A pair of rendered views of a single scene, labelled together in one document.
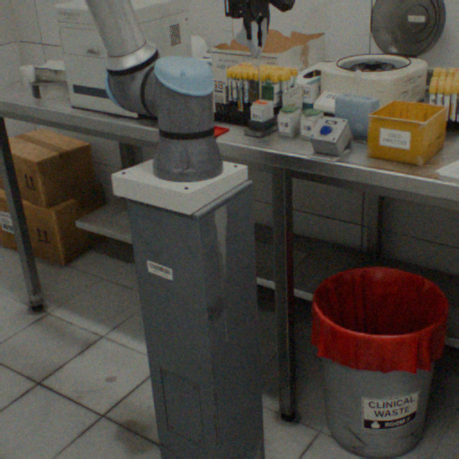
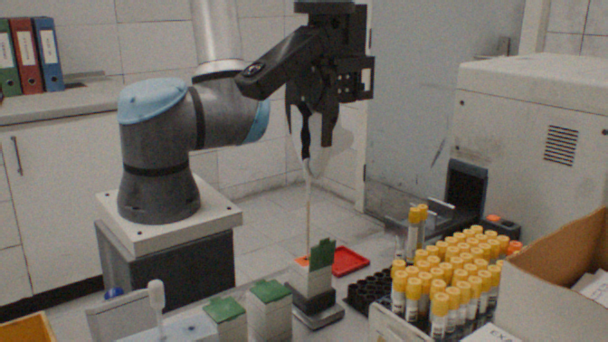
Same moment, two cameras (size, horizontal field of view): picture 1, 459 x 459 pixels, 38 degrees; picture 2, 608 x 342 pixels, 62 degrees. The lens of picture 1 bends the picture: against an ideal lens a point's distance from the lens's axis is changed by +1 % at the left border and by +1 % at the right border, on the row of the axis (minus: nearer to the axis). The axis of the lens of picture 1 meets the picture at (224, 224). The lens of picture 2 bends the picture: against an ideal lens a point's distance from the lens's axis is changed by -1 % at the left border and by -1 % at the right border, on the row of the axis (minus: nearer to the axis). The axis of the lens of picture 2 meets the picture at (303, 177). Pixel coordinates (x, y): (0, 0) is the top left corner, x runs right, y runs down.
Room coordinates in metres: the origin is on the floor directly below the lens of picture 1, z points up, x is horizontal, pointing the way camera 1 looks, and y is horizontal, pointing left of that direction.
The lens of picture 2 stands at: (1.83, -0.70, 1.29)
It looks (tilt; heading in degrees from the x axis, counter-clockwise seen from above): 20 degrees down; 105
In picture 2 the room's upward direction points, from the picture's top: straight up
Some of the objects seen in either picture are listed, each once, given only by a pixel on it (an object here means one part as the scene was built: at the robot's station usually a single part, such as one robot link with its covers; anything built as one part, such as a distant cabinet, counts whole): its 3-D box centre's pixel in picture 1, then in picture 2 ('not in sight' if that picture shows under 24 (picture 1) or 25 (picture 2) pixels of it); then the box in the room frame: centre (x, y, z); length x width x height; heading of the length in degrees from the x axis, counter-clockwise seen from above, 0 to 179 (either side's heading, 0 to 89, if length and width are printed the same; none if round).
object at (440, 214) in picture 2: not in sight; (439, 214); (1.85, 0.15, 0.92); 0.21 x 0.07 x 0.05; 53
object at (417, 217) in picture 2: (231, 99); (410, 260); (1.81, -0.04, 0.93); 0.17 x 0.09 x 0.11; 53
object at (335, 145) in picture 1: (333, 134); (128, 328); (1.50, -0.27, 0.92); 0.13 x 0.07 x 0.08; 143
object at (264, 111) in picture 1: (262, 114); (309, 280); (1.68, -0.12, 0.92); 0.05 x 0.04 x 0.06; 140
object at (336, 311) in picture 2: (262, 125); (309, 297); (1.68, -0.12, 0.89); 0.09 x 0.05 x 0.04; 140
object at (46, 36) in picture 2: not in sight; (44, 52); (0.11, 1.21, 1.03); 0.26 x 0.08 x 0.31; 141
